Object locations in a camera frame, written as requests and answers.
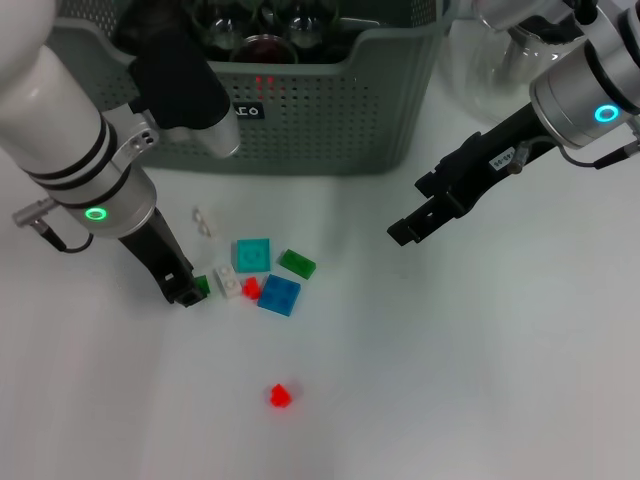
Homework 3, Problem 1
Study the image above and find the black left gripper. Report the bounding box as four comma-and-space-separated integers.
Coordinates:
118, 206, 208, 308

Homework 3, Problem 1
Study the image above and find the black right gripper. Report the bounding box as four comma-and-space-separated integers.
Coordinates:
387, 102, 559, 247

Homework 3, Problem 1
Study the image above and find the grey perforated storage basket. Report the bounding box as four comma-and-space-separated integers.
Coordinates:
42, 0, 459, 177

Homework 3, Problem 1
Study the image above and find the white toy brick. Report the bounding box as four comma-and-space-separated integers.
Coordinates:
191, 206, 222, 240

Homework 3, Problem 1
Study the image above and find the clear glass teapot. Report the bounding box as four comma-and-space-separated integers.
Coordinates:
442, 0, 594, 127

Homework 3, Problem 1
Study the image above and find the right gripper cable with plugs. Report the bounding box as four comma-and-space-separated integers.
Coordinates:
505, 119, 640, 176

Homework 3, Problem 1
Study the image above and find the steel teapot infuser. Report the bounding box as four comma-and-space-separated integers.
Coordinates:
492, 34, 544, 87

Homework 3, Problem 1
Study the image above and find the blue square toy plate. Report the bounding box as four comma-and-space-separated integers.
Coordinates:
257, 273, 303, 318

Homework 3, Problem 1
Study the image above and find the cyan square toy plate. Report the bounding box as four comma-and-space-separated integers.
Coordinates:
232, 238, 273, 274

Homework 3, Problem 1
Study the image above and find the black teapot lid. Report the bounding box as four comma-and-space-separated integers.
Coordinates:
508, 13, 587, 50

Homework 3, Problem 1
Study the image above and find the white flat toy plate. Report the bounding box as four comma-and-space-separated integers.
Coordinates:
213, 264, 241, 300

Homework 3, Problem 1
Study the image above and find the left wrist camera housing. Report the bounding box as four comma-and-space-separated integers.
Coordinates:
128, 29, 242, 160

